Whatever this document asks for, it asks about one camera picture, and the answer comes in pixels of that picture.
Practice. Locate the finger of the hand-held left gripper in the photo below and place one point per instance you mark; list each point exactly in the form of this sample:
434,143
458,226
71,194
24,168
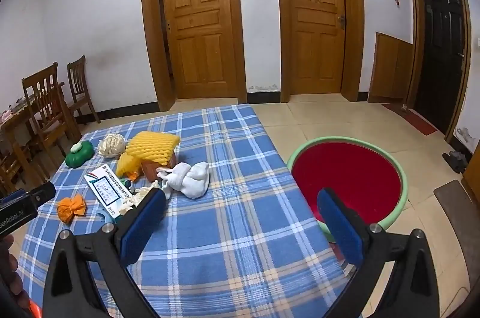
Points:
43,193

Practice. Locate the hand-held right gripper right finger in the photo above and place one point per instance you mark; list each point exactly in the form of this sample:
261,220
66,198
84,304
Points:
339,224

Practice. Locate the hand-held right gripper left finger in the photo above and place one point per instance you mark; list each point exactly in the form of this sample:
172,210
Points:
144,228

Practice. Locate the orange bow-shaped wrapper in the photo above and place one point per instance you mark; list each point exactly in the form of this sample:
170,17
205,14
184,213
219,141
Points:
71,209

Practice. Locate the green plush toy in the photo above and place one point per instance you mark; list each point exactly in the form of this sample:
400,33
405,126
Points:
80,156

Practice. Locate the white medicine box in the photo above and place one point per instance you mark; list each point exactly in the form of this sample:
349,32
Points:
107,190

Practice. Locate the red basin green rim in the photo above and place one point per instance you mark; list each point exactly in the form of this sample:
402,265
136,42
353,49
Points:
348,171

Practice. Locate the orange snack wrapper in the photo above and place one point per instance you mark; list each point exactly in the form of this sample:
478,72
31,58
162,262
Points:
132,175

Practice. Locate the brown cardboard box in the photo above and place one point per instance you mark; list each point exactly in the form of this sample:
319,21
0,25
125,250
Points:
152,170

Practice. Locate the small yellow foam net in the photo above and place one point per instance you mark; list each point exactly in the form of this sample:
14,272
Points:
127,166

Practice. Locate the white cloth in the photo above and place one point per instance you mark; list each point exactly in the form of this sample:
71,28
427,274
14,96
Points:
191,179

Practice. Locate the large yellow foam net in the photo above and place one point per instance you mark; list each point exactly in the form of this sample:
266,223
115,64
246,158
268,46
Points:
152,147

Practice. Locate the cream foam net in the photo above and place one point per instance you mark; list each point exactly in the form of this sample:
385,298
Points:
112,145

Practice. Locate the person's left hand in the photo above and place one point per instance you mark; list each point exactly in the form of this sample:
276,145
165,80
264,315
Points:
5,254

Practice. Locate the wooden chair near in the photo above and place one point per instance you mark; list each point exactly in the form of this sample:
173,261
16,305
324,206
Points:
15,126

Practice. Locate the blue plaid blanket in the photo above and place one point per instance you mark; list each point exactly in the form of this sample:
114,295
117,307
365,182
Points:
225,228

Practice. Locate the grey floor mat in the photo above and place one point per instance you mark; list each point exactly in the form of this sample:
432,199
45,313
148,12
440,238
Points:
455,209

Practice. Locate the red doormat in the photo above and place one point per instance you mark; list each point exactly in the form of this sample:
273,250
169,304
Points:
412,117

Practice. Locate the dark slippers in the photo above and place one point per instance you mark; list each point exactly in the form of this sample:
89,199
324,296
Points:
455,160

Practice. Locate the wooden floor cabinet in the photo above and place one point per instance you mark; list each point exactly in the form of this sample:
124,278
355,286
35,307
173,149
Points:
473,175

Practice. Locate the dark metal door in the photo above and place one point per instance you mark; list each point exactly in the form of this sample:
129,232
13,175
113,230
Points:
438,59

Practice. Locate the wooden door brass lock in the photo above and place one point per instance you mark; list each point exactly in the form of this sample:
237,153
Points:
315,21

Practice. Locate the wooden door arched panel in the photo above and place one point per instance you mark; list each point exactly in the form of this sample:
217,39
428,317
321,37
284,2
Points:
195,21

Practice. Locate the low wooden wall cabinet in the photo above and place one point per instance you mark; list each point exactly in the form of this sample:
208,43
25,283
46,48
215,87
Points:
390,66

